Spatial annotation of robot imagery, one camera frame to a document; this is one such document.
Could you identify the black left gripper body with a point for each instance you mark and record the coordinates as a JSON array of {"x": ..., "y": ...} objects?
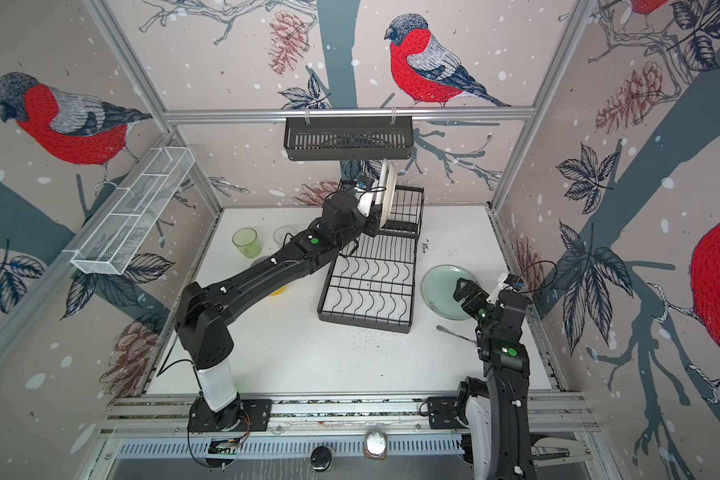
[{"x": 370, "y": 223}]

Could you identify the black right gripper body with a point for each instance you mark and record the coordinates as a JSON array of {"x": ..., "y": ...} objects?
[{"x": 479, "y": 306}]

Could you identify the strawberry pattern plate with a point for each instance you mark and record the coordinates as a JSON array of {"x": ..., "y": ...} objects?
[{"x": 382, "y": 183}]

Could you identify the green floral plate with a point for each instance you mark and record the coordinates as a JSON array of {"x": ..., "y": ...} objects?
[{"x": 438, "y": 287}]

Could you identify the cream plate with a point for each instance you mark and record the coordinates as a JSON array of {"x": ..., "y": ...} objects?
[{"x": 391, "y": 181}]

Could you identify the clear glass cup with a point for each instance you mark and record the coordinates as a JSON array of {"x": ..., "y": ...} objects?
[{"x": 283, "y": 235}]

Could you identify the green glass cup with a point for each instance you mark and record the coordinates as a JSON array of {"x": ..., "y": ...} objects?
[{"x": 247, "y": 241}]

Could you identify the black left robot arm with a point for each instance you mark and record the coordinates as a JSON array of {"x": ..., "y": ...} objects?
[{"x": 204, "y": 313}]

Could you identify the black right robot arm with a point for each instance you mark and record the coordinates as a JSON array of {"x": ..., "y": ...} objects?
[{"x": 495, "y": 408}]

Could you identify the black two-tier dish rack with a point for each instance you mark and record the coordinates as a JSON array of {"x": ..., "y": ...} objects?
[{"x": 372, "y": 284}]

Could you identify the silver metal spoon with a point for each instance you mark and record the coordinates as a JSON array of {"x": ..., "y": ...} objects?
[{"x": 443, "y": 329}]

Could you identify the grey stapler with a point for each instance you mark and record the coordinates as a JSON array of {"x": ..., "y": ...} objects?
[{"x": 554, "y": 451}]

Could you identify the silver round button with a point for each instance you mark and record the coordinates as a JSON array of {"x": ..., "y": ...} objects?
[{"x": 375, "y": 445}]

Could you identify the black round knob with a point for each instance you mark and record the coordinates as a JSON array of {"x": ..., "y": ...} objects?
[{"x": 321, "y": 458}]

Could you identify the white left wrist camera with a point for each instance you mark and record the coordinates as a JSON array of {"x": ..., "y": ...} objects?
[{"x": 364, "y": 190}]

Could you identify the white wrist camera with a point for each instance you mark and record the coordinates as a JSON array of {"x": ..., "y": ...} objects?
[
  {"x": 364, "y": 190},
  {"x": 509, "y": 281}
]

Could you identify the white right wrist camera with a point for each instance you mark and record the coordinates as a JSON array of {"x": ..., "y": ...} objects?
[{"x": 509, "y": 281}]

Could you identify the black hanging wall basket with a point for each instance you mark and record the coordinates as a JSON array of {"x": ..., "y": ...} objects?
[{"x": 349, "y": 138}]

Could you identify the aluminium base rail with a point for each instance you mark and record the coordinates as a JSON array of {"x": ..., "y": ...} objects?
[{"x": 284, "y": 427}]

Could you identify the white mesh wall shelf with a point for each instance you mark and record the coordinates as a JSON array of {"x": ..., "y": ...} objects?
[{"x": 118, "y": 237}]

